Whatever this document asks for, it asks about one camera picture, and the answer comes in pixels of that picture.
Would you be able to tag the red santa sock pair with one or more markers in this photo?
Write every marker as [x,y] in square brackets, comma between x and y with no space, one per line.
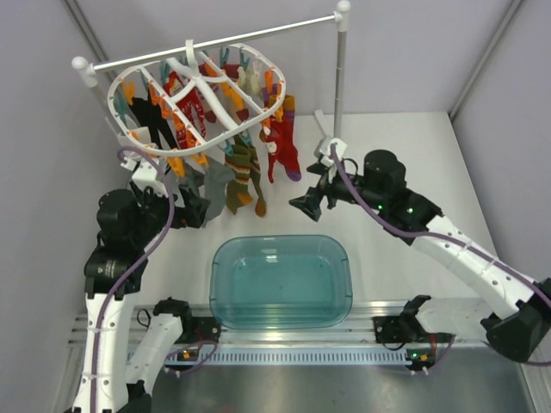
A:
[278,140]

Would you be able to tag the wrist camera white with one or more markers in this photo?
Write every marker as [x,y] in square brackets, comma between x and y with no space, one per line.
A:
[329,150]
[144,170]

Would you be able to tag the cream fluffy sock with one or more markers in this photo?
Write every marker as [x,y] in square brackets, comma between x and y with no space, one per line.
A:
[249,81]

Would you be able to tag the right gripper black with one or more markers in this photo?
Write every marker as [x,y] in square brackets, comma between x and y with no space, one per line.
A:
[311,202]

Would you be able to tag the red patterned sock pair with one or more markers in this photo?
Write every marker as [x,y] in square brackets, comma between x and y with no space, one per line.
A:
[190,105]

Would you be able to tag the teal plastic basin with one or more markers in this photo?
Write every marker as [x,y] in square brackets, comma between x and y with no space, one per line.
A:
[280,282]

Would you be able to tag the yellow clothespin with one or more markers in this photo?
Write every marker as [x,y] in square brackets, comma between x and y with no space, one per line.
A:
[177,165]

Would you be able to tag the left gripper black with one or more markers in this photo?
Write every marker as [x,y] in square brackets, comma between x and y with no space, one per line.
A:
[192,213]

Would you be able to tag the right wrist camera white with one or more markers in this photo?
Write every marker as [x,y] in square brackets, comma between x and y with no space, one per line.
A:
[329,150]

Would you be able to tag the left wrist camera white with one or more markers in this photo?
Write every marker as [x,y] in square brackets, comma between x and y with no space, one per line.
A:
[144,170]

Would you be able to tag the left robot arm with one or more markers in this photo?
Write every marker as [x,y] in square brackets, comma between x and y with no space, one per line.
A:
[114,377]

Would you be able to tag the grey sock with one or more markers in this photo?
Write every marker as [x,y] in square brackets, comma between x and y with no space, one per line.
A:
[216,178]
[192,181]

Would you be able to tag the white striped sock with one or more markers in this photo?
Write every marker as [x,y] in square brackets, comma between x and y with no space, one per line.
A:
[129,159]

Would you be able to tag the black sock pair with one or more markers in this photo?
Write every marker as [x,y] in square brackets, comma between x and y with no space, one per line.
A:
[150,116]

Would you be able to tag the olive striped sock pair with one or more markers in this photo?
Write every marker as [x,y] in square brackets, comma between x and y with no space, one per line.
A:
[246,168]

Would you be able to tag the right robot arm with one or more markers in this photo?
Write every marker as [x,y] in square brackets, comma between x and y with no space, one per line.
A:
[510,312]

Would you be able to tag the white oval sock hanger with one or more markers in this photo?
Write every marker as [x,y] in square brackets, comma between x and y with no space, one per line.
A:
[228,110]

